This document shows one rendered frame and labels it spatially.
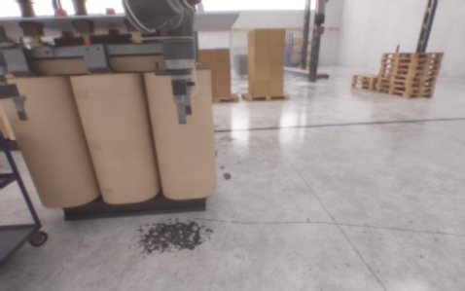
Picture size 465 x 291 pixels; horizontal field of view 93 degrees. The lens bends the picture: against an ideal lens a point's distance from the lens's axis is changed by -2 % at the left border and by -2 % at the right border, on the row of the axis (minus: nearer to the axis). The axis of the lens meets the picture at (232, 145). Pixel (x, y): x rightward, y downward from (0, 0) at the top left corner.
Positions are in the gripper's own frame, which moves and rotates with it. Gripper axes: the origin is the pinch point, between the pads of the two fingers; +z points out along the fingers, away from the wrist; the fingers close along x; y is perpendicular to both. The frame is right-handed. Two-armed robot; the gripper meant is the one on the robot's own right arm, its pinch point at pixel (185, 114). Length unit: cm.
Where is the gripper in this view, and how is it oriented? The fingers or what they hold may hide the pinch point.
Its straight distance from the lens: 89.1
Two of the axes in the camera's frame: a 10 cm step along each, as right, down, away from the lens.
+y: 10.0, -0.3, 0.0
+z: 0.3, 9.3, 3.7
